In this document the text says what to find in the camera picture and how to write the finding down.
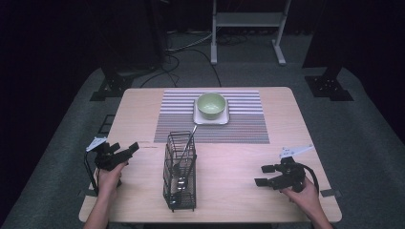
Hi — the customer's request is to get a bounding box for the white metal stand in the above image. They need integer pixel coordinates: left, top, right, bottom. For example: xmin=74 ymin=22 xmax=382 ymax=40
xmin=209 ymin=0 xmax=292 ymax=67

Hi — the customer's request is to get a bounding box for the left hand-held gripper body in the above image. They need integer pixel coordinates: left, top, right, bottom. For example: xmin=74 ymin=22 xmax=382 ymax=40
xmin=85 ymin=136 xmax=130 ymax=173

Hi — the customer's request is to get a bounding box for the light green bowl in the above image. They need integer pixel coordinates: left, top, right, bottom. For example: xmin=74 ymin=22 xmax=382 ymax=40
xmin=196 ymin=92 xmax=228 ymax=121

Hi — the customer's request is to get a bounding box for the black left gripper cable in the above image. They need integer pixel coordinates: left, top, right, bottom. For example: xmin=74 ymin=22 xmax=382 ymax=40
xmin=83 ymin=150 xmax=100 ymax=196

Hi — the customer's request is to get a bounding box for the white square plate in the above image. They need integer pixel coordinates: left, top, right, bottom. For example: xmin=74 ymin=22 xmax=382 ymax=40
xmin=192 ymin=98 xmax=231 ymax=126

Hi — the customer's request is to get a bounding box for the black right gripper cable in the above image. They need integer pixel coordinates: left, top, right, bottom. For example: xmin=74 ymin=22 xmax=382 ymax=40
xmin=297 ymin=162 xmax=321 ymax=194

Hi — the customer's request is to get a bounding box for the striped woven placemat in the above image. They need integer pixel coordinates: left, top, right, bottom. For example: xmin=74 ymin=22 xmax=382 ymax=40
xmin=153 ymin=89 xmax=271 ymax=145

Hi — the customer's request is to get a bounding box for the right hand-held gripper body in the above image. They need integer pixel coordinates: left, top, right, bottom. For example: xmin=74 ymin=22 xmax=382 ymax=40
xmin=269 ymin=144 xmax=315 ymax=194

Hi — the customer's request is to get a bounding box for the person's left hand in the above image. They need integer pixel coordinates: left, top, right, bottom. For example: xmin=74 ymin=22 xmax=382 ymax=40
xmin=95 ymin=161 xmax=129 ymax=199

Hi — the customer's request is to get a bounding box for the black floor frame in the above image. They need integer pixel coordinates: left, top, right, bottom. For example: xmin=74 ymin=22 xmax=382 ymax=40
xmin=96 ymin=114 xmax=117 ymax=135

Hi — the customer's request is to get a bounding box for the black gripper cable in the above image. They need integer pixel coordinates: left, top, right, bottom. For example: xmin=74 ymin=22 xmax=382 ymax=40
xmin=297 ymin=162 xmax=321 ymax=194
xmin=83 ymin=150 xmax=100 ymax=196

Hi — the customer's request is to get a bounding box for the black stand with bolted base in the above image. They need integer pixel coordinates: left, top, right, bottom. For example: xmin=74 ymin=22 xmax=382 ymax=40
xmin=302 ymin=56 xmax=354 ymax=102
xmin=90 ymin=61 xmax=160 ymax=102

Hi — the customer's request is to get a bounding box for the grey floor cable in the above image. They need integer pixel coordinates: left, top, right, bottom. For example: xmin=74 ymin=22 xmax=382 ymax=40
xmin=165 ymin=31 xmax=214 ymax=53

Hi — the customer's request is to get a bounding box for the black floor cable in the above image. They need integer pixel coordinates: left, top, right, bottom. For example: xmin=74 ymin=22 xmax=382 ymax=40
xmin=139 ymin=47 xmax=223 ymax=89

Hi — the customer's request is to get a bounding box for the black wire cutlery basket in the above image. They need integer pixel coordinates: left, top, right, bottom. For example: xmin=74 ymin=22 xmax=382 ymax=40
xmin=162 ymin=130 xmax=198 ymax=213

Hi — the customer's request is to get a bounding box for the grey tape strip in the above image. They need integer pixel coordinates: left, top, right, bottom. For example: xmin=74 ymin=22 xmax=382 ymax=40
xmin=75 ymin=189 xmax=96 ymax=198
xmin=319 ymin=188 xmax=343 ymax=198

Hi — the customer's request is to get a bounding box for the long metal spoon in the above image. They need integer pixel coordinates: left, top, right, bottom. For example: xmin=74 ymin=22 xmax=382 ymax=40
xmin=171 ymin=124 xmax=199 ymax=204

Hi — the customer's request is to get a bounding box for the person's right hand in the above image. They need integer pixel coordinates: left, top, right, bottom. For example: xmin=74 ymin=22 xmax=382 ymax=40
xmin=279 ymin=177 xmax=321 ymax=218

